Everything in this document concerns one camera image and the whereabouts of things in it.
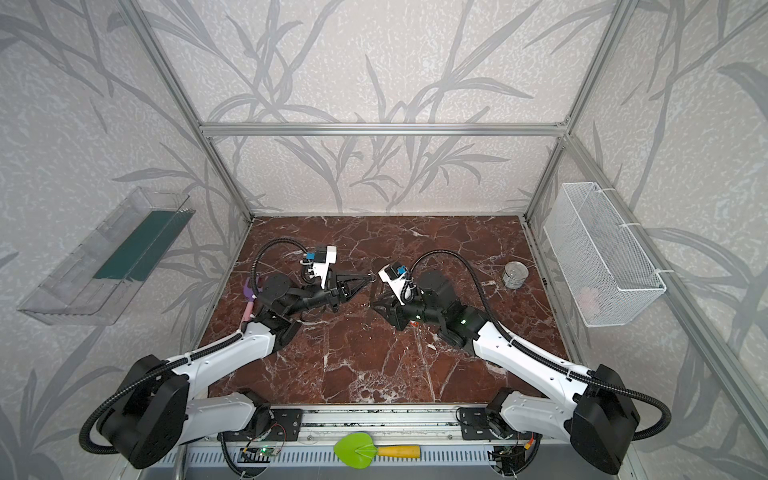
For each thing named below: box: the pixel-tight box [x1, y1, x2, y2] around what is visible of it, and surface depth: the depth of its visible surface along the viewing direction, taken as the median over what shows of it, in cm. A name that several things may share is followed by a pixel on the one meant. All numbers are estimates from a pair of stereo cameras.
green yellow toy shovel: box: [333, 432, 421, 470], surface depth 71 cm
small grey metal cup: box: [502, 261, 529, 290], surface depth 99 cm
